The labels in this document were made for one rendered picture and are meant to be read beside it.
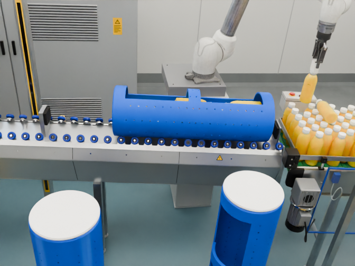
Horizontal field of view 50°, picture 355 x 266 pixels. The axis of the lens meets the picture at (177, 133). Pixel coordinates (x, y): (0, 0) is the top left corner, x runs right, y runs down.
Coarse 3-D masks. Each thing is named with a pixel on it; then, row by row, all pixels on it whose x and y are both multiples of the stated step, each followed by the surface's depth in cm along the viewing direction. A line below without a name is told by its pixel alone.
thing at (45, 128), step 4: (44, 104) 219; (44, 108) 215; (48, 108) 217; (40, 112) 211; (44, 112) 213; (48, 112) 216; (40, 116) 212; (44, 116) 212; (48, 116) 216; (40, 120) 213; (44, 120) 214; (48, 120) 217; (40, 124) 214; (44, 124) 215; (48, 124) 223; (44, 128) 216; (48, 128) 223; (44, 132) 217; (44, 136) 219
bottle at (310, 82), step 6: (306, 78) 222; (312, 78) 220; (306, 84) 223; (312, 84) 221; (306, 90) 224; (312, 90) 224; (300, 96) 230; (306, 96) 226; (312, 96) 227; (306, 102) 228
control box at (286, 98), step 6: (282, 96) 250; (288, 96) 245; (294, 96) 245; (282, 102) 250; (288, 102) 244; (294, 102) 244; (300, 102) 244; (312, 102) 245; (282, 108) 249; (300, 108) 247
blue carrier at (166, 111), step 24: (120, 96) 204; (144, 96) 227; (168, 96) 227; (192, 96) 208; (264, 96) 212; (120, 120) 204; (144, 120) 204; (168, 120) 205; (192, 120) 205; (216, 120) 206; (240, 120) 207; (264, 120) 207
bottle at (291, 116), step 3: (291, 111) 231; (291, 114) 231; (294, 114) 229; (288, 117) 232; (291, 117) 230; (294, 117) 230; (288, 120) 232; (291, 120) 231; (288, 123) 233; (285, 126) 236; (288, 126) 233; (288, 129) 234; (285, 138) 238
